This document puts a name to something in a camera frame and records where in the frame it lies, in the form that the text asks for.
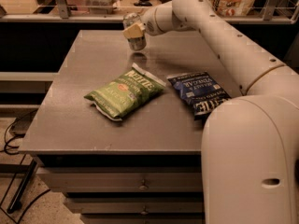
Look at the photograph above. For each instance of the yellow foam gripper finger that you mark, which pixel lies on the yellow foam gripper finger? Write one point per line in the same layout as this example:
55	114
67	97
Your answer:
135	30

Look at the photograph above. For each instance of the silver 7up soda can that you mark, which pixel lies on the silver 7up soda can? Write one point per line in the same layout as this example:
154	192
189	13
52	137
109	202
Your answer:
135	43

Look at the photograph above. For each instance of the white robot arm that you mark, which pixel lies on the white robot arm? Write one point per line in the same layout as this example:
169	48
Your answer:
250	144

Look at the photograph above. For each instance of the green kettle chips bag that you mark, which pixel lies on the green kettle chips bag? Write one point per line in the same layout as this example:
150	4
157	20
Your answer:
126	93

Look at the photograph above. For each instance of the blue kettle chips bag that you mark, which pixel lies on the blue kettle chips bag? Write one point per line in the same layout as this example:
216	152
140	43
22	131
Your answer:
199	91

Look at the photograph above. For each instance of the grey drawer cabinet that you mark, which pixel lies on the grey drawer cabinet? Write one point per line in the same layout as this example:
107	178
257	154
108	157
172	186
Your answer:
98	164

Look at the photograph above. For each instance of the top drawer round knob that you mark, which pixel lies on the top drawer round knob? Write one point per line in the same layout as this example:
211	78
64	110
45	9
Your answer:
143	185

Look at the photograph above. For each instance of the drawer round knob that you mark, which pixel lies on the drawer round knob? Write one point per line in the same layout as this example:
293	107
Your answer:
143	185
144	211

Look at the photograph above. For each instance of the middle drawer round knob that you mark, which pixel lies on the middle drawer round knob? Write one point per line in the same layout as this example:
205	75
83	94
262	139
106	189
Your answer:
144	211

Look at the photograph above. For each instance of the black metal stand leg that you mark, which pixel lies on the black metal stand leg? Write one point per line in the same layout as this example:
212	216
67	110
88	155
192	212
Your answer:
27	171

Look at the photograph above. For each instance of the metal window rail frame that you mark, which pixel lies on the metal window rail frame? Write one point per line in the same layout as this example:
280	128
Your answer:
262	11

